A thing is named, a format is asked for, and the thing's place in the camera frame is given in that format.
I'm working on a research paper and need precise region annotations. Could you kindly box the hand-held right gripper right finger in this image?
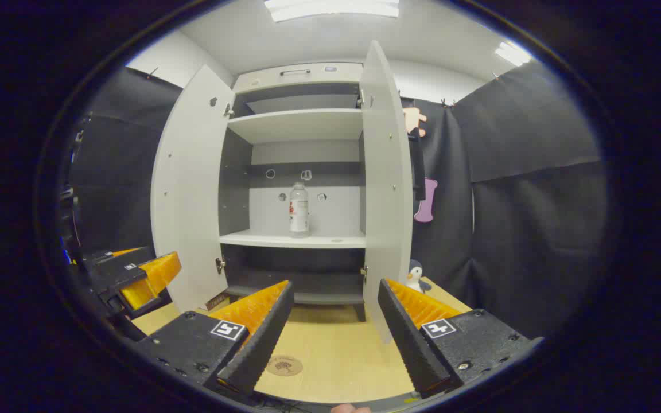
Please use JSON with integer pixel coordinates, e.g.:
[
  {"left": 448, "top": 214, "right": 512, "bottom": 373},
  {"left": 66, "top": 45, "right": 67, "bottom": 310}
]
[{"left": 378, "top": 278, "right": 543, "bottom": 399}]

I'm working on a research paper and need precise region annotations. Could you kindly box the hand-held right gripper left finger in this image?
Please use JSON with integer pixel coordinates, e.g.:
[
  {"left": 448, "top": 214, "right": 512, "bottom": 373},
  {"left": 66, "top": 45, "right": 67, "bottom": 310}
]
[{"left": 135, "top": 280, "right": 295, "bottom": 396}]

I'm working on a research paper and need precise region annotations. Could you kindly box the round wooden coaster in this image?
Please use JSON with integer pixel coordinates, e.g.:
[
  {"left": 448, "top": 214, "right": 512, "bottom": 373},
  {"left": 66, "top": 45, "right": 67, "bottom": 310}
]
[{"left": 266, "top": 356, "right": 304, "bottom": 377}]

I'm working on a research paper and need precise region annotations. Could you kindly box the white cabinet door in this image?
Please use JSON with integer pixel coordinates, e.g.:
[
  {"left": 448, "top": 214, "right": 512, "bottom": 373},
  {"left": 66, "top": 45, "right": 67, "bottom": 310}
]
[
  {"left": 151, "top": 64, "right": 236, "bottom": 313},
  {"left": 359, "top": 40, "right": 414, "bottom": 345}
]

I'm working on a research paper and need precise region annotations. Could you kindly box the clear plastic bottle red label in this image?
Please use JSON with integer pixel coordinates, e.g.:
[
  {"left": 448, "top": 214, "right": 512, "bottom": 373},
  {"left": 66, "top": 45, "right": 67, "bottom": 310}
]
[{"left": 289, "top": 182, "right": 310, "bottom": 238}]

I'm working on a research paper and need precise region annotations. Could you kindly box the white grey cabinet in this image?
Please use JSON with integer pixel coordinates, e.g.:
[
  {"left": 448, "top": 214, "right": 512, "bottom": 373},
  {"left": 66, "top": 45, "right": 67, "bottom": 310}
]
[{"left": 219, "top": 62, "right": 367, "bottom": 322}]

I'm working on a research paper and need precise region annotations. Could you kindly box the penguin plush toy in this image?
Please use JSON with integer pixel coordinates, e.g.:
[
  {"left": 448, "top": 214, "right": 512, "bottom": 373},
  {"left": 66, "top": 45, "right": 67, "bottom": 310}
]
[{"left": 405, "top": 259, "right": 433, "bottom": 294}]

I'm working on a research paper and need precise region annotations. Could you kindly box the black backdrop cloth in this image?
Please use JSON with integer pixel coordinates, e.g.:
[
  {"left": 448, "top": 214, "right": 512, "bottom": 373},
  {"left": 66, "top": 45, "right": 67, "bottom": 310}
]
[{"left": 69, "top": 57, "right": 609, "bottom": 339}]

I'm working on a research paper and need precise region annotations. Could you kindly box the ceiling light panel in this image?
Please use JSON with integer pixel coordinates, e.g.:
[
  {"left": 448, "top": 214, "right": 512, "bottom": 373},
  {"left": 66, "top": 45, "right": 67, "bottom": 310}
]
[
  {"left": 265, "top": 0, "right": 400, "bottom": 22},
  {"left": 494, "top": 40, "right": 532, "bottom": 67}
]

